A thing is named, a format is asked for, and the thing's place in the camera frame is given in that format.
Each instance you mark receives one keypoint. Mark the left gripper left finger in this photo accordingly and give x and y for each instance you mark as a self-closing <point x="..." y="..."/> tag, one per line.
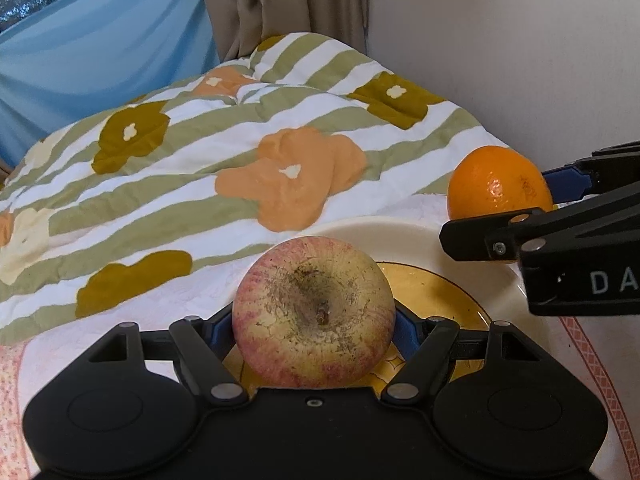
<point x="200" y="370"/>

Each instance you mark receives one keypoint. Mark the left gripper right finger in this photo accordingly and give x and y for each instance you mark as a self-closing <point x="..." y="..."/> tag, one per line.
<point x="425" y="344"/>

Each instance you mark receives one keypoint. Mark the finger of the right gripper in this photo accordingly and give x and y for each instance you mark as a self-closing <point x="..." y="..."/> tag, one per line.
<point x="496" y="237"/>
<point x="603" y="171"/>

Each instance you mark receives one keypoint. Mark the large orange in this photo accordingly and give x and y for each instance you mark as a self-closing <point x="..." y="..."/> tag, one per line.
<point x="492" y="180"/>

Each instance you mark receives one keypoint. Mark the yellow red apple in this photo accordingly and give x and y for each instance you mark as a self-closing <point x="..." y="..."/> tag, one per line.
<point x="313" y="312"/>

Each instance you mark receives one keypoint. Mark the cream yellow plate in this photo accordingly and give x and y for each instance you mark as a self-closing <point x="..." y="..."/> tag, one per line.
<point x="429" y="283"/>

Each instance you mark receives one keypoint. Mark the floral striped quilt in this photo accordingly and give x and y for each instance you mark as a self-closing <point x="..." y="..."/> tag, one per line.
<point x="146" y="200"/>

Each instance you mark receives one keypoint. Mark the beige curtain right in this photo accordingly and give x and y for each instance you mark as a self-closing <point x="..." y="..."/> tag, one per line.
<point x="240" y="25"/>

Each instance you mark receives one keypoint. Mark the blue curtain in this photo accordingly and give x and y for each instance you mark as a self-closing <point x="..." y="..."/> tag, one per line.
<point x="75" y="58"/>

